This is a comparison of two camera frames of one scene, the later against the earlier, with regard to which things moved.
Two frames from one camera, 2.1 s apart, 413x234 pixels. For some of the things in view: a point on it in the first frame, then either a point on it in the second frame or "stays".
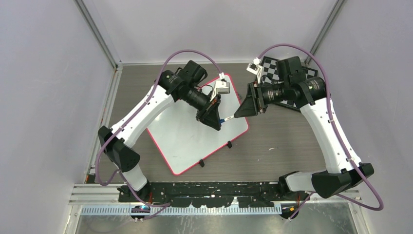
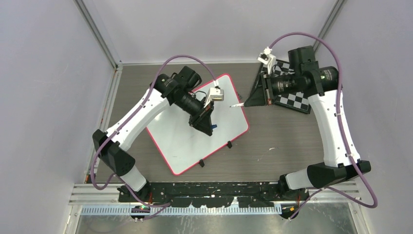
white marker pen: (229, 118) to (237, 105)
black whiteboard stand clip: (201, 163) stays
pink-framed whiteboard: (185, 141) stays
